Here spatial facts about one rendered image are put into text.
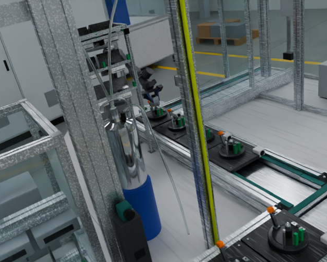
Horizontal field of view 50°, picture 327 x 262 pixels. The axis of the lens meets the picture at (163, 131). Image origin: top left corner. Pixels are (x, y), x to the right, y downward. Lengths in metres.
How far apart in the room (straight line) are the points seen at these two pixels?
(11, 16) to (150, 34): 5.96
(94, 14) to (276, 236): 4.67
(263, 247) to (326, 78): 1.57
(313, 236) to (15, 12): 1.18
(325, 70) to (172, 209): 1.49
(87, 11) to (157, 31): 1.87
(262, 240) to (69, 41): 0.95
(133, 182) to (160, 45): 5.70
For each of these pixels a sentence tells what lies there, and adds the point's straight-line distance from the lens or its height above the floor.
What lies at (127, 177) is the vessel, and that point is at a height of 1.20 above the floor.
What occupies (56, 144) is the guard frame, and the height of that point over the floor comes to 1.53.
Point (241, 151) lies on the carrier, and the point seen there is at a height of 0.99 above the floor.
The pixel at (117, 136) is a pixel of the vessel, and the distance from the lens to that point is 1.31.
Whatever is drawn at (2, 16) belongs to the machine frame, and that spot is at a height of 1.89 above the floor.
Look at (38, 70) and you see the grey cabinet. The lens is 5.16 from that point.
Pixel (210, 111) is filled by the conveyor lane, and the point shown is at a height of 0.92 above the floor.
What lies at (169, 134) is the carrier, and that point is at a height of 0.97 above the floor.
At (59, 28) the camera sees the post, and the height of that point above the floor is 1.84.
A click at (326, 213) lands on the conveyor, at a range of 1.59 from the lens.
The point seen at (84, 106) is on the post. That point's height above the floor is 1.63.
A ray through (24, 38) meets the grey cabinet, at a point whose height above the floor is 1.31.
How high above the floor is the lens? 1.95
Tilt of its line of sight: 26 degrees down
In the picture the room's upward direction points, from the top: 11 degrees counter-clockwise
